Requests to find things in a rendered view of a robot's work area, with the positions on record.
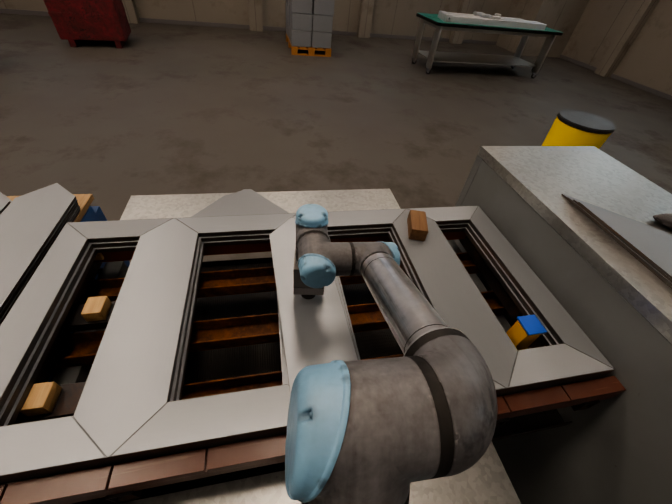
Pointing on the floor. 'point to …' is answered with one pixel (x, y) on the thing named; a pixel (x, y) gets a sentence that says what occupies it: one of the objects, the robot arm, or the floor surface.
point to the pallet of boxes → (309, 26)
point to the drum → (578, 129)
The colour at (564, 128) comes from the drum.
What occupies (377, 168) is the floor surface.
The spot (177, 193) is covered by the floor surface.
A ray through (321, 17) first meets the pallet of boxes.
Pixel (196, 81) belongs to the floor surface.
